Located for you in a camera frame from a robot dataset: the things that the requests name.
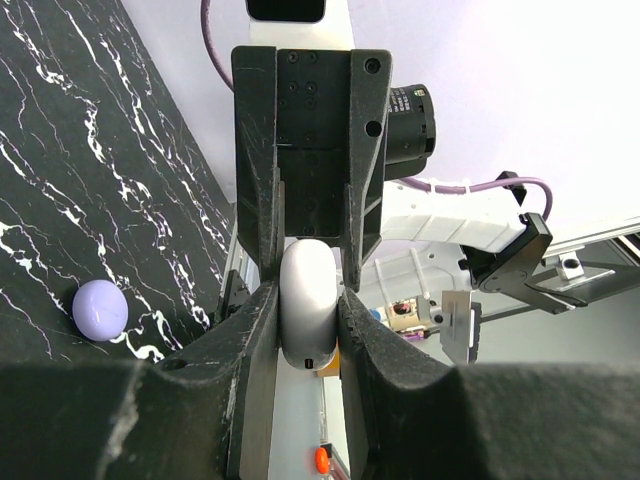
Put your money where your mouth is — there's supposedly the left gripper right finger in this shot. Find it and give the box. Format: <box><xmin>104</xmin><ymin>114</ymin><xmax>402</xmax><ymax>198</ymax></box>
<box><xmin>338</xmin><ymin>290</ymin><xmax>639</xmax><ymax>479</ymax></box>

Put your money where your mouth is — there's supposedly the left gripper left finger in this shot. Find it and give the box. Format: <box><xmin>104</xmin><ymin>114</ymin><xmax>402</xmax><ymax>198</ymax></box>
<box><xmin>1</xmin><ymin>281</ymin><xmax>279</xmax><ymax>479</ymax></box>

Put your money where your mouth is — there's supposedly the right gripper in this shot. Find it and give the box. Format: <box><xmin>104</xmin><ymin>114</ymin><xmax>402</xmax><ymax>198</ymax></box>
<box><xmin>230</xmin><ymin>44</ymin><xmax>439</xmax><ymax>291</ymax></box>

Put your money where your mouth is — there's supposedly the white earbud charging case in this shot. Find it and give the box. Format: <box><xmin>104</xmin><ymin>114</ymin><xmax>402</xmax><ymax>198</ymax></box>
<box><xmin>279</xmin><ymin>239</ymin><xmax>338</xmax><ymax>371</ymax></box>

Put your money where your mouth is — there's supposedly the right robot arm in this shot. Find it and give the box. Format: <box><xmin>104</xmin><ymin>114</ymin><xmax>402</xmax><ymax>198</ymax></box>
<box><xmin>231</xmin><ymin>46</ymin><xmax>588</xmax><ymax>314</ymax></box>

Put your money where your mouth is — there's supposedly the purple round earbud case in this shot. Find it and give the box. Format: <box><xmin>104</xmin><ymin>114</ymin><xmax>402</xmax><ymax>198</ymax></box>
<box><xmin>72</xmin><ymin>280</ymin><xmax>128</xmax><ymax>342</ymax></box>

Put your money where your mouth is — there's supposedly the red emergency stop button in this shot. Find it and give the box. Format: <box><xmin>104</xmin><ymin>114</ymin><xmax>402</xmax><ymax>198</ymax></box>
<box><xmin>314</xmin><ymin>446</ymin><xmax>331</xmax><ymax>476</ymax></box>

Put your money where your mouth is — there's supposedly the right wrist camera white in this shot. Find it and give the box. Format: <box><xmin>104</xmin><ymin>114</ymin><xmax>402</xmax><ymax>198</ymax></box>
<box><xmin>249</xmin><ymin>0</ymin><xmax>355</xmax><ymax>51</ymax></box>

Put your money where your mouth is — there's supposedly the aluminium frame rail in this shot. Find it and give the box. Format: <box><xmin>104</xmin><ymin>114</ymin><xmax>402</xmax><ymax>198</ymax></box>
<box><xmin>543</xmin><ymin>213</ymin><xmax>639</xmax><ymax>267</ymax></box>

